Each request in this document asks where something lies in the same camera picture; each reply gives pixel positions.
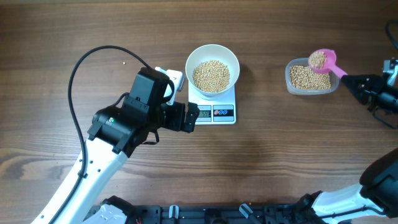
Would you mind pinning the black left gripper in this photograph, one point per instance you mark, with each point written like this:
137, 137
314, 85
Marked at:
176, 123

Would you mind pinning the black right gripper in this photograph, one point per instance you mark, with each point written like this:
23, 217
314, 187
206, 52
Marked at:
374, 84

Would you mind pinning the pink plastic measuring scoop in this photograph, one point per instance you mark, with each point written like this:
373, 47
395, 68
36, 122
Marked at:
324, 61

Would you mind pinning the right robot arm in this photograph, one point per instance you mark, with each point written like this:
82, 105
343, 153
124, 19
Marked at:
376, 192

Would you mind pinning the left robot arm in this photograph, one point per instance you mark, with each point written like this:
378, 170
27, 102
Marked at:
112, 138

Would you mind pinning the white digital kitchen scale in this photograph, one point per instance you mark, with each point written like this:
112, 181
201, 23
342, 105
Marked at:
215, 110

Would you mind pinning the soybeans in bowl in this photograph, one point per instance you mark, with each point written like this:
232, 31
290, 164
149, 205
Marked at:
211, 76

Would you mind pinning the white bowl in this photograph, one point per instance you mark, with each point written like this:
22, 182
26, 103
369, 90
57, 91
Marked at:
213, 52

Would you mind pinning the soybeans in container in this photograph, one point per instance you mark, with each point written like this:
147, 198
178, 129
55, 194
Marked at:
305, 78

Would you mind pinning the clear plastic container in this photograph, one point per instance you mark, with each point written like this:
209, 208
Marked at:
334, 80

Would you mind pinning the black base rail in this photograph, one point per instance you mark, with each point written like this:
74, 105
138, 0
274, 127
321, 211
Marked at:
174, 214

